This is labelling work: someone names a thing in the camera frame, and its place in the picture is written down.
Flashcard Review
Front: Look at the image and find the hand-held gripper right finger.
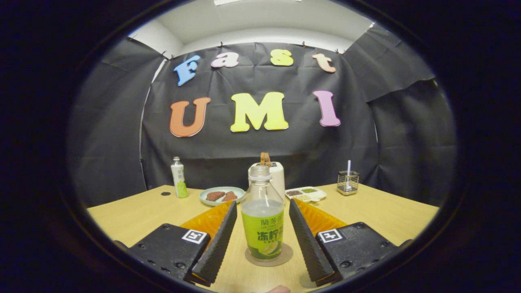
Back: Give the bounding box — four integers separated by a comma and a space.
288, 198, 401, 287

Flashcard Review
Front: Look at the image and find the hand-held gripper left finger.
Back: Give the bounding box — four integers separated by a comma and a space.
128, 199, 238, 287

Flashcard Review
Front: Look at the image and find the round brown coaster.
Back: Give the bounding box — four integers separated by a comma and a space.
245, 243, 294, 267

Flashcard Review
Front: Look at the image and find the clear juice bottle green label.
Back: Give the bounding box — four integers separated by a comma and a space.
241, 165, 285, 261

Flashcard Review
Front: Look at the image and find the small white green bottle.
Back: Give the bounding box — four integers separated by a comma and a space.
171, 157, 189, 199

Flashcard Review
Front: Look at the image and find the pale green plate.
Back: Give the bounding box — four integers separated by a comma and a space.
199, 186, 245, 207

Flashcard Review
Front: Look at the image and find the white divided condiment dish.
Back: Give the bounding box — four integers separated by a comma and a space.
285, 186, 327, 203

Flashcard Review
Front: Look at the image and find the white toaster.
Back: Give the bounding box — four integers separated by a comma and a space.
248, 162, 285, 200

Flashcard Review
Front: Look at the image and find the wooden table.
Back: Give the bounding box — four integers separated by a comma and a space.
87, 184, 440, 293

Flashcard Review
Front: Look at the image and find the ceiling light panel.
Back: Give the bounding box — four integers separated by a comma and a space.
214, 0, 302, 6

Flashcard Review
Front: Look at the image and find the wire mesh holder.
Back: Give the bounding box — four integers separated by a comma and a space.
337, 171, 360, 196

